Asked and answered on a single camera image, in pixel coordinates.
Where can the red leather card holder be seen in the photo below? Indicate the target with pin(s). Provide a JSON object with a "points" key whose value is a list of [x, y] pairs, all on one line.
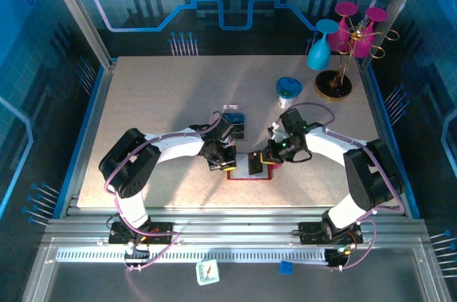
{"points": [[240, 171]]}

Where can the black VIP card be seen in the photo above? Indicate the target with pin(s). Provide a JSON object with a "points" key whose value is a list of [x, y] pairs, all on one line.
{"points": [[241, 127]]}

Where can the blue credit card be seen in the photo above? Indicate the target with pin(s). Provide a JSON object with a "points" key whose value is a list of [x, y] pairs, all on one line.
{"points": [[240, 117]]}

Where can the pink and white card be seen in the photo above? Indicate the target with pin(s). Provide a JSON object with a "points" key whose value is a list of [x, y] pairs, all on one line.
{"points": [[233, 107]]}

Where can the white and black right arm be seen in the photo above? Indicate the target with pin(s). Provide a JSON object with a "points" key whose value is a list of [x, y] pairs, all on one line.
{"points": [[332, 143]]}

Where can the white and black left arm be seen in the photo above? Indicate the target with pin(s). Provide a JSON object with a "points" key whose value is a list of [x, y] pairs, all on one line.
{"points": [[175, 146]]}

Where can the clear acrylic tiered card stand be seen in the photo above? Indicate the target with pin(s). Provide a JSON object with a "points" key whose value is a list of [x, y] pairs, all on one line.
{"points": [[252, 127]]}

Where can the white cup with blue lid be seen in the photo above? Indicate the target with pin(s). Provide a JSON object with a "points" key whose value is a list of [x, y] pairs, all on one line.
{"points": [[285, 88]]}

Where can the teal wine glass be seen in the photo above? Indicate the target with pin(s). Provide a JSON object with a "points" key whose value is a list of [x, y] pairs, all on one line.
{"points": [[317, 54]]}

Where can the blue toy brick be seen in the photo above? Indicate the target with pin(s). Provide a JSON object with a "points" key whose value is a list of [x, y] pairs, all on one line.
{"points": [[285, 268]]}

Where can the black controller box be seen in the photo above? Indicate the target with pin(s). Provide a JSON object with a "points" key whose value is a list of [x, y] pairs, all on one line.
{"points": [[338, 258], [137, 256]]}

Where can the magenta wine glass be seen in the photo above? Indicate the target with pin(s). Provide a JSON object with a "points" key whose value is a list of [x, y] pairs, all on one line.
{"points": [[342, 36], [361, 46]]}

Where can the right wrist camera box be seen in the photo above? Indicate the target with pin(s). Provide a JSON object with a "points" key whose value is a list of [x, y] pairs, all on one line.
{"points": [[276, 131]]}

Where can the aluminium front rail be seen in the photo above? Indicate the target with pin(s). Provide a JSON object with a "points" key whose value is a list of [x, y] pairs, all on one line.
{"points": [[232, 223]]}

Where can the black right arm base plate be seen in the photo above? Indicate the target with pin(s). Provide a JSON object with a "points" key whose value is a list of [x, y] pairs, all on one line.
{"points": [[307, 234]]}

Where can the white tag on rail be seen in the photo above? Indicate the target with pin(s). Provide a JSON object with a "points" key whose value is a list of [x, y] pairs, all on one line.
{"points": [[208, 272]]}

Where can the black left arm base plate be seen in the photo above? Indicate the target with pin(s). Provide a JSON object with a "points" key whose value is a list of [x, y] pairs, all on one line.
{"points": [[118, 236]]}

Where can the aluminium frame post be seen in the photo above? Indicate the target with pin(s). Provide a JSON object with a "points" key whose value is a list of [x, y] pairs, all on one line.
{"points": [[391, 13], [80, 13]]}

